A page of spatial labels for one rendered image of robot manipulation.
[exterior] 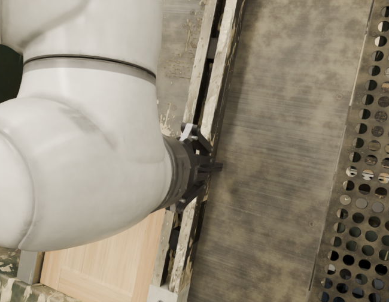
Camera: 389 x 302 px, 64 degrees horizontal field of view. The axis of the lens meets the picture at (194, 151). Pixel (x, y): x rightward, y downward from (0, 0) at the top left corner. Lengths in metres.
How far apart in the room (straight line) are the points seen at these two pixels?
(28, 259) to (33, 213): 0.70
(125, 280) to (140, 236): 0.11
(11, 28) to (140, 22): 0.08
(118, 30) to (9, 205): 0.13
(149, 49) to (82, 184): 0.12
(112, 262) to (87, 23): 0.61
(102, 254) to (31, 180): 0.61
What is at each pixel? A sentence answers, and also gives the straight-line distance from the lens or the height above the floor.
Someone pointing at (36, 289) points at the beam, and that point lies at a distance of 0.88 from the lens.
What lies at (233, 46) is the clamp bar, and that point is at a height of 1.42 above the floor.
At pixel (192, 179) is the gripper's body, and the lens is 0.37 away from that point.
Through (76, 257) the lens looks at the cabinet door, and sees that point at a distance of 0.82.
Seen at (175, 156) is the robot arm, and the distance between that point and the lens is 0.31.
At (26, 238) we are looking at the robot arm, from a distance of 0.19.
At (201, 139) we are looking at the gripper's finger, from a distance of 0.45.
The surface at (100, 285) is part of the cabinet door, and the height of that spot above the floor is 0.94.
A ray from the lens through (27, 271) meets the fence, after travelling 0.90.
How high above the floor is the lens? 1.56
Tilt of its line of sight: 31 degrees down
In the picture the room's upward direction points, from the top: straight up
